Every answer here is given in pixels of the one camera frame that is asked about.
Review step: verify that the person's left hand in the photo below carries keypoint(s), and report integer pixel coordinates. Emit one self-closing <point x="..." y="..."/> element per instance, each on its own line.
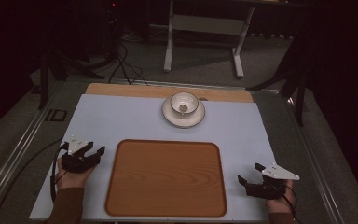
<point x="72" y="177"/>

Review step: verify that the light blue mat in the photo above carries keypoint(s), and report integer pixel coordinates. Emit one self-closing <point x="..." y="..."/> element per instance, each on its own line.
<point x="105" y="124"/>

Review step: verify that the white cup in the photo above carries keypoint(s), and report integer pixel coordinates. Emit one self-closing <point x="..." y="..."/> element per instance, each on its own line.
<point x="184" y="104"/>

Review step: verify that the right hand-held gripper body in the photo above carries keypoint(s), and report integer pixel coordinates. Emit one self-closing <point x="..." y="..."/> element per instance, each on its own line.
<point x="272" y="184"/>

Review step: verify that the wooden tray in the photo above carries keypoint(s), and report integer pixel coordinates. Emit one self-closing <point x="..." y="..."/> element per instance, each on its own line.
<point x="166" y="179"/>

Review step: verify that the white saucer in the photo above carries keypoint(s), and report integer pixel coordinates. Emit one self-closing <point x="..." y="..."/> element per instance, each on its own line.
<point x="183" y="119"/>

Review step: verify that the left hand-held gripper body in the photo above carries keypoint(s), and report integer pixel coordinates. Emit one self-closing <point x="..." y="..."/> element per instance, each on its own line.
<point x="78" y="159"/>

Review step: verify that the person's right hand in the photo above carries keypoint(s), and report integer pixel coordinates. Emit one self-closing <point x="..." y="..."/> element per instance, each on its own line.
<point x="281" y="199"/>

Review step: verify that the white metal table frame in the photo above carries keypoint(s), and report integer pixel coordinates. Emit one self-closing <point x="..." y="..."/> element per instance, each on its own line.
<point x="205" y="28"/>

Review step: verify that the black tripod stand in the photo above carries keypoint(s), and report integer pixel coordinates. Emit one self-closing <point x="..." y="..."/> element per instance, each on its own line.
<point x="292" y="77"/>

